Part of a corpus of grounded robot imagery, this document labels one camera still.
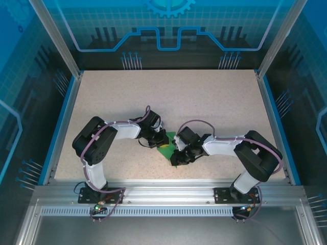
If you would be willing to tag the grey metal bottom panel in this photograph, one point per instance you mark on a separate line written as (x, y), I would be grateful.
(166, 232)

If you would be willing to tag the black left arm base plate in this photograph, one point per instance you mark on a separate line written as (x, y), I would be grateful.
(85, 197)

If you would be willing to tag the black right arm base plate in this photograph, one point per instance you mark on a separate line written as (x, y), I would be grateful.
(222, 195)

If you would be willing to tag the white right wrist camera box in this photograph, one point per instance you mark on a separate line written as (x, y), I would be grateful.
(178, 144)

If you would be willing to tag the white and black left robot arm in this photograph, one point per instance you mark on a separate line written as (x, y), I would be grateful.
(94, 145)

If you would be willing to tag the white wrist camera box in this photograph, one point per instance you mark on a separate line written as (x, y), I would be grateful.
(161, 128)
(178, 144)

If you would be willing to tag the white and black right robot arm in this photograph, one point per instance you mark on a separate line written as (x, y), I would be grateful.
(258, 158)

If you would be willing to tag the green paper sheet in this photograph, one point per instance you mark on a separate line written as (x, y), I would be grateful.
(167, 154)

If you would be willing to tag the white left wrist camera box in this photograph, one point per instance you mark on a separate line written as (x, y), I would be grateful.
(161, 128)

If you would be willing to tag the aluminium mounting rail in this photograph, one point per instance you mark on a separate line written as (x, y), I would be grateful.
(168, 194)

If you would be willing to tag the aluminium table side rail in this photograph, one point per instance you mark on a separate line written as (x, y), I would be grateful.
(271, 114)
(68, 114)

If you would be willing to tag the aluminium frame post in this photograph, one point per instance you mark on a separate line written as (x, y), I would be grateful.
(61, 43)
(279, 38)

